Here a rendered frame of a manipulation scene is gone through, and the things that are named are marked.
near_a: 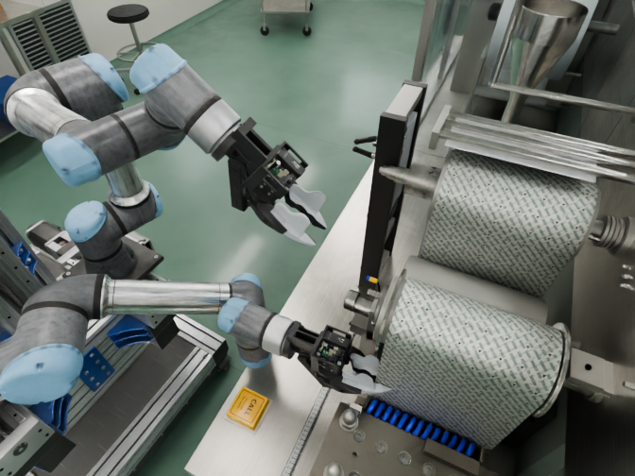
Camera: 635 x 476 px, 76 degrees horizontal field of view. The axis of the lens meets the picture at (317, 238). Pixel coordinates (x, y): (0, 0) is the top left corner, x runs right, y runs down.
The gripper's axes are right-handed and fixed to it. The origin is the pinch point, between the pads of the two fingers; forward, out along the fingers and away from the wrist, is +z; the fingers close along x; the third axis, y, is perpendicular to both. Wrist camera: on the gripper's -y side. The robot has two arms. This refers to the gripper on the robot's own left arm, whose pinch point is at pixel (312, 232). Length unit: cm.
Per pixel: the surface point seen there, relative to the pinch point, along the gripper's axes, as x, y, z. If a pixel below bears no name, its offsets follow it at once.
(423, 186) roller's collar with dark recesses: 20.0, 8.6, 10.7
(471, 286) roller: 9.8, 8.7, 28.5
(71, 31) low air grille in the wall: 207, -285, -202
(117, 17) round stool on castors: 213, -234, -170
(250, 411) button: -18.7, -37.0, 22.1
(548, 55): 64, 26, 16
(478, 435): -8.3, 1.4, 47.0
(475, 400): -8.4, 8.3, 36.1
